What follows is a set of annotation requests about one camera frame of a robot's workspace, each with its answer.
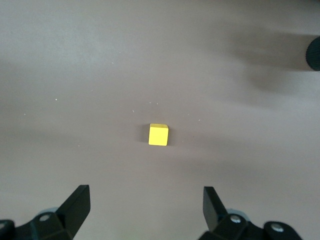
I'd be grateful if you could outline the yellow wooden block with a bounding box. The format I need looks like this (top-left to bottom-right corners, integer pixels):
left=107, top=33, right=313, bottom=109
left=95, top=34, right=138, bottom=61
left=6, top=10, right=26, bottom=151
left=148, top=123, right=169, bottom=147

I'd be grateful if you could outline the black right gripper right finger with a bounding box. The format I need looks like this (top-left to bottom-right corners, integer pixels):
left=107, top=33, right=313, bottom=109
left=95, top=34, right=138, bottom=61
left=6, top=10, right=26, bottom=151
left=199, top=186, right=266, bottom=240

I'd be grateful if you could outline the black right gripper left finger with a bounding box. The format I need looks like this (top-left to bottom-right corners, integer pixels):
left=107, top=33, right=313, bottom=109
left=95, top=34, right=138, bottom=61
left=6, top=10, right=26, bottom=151
left=17, top=184, right=90, bottom=240

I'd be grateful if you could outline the black ribbed cylinder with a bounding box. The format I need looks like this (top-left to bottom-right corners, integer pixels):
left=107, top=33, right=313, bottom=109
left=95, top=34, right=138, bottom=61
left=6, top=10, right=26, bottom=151
left=305, top=36, right=320, bottom=73

